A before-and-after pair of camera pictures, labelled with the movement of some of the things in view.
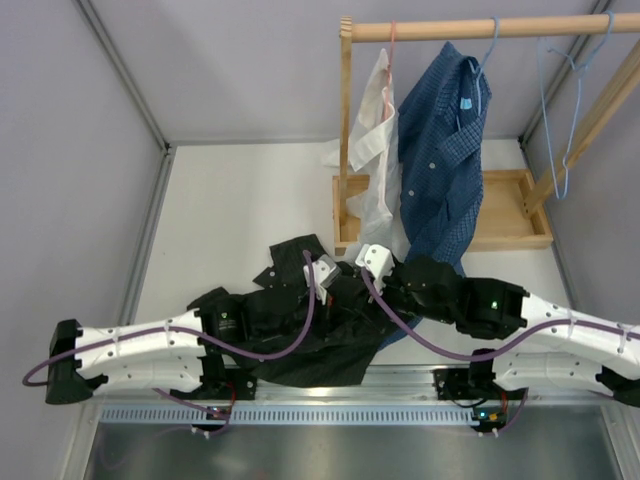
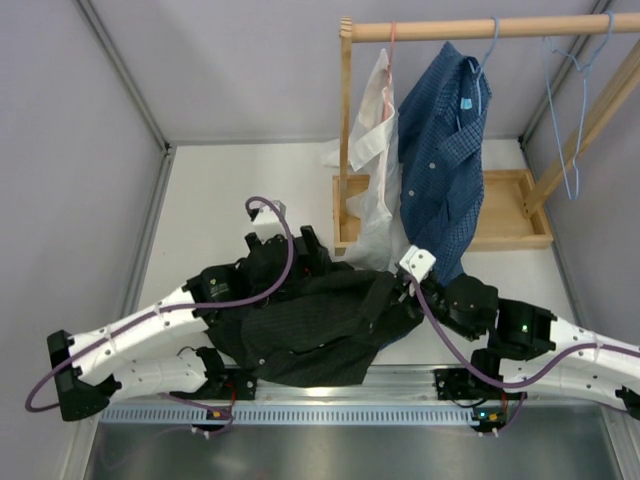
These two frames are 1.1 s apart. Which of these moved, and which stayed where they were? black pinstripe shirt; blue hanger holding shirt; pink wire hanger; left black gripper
Moved: left black gripper
Stayed: blue hanger holding shirt; pink wire hanger; black pinstripe shirt
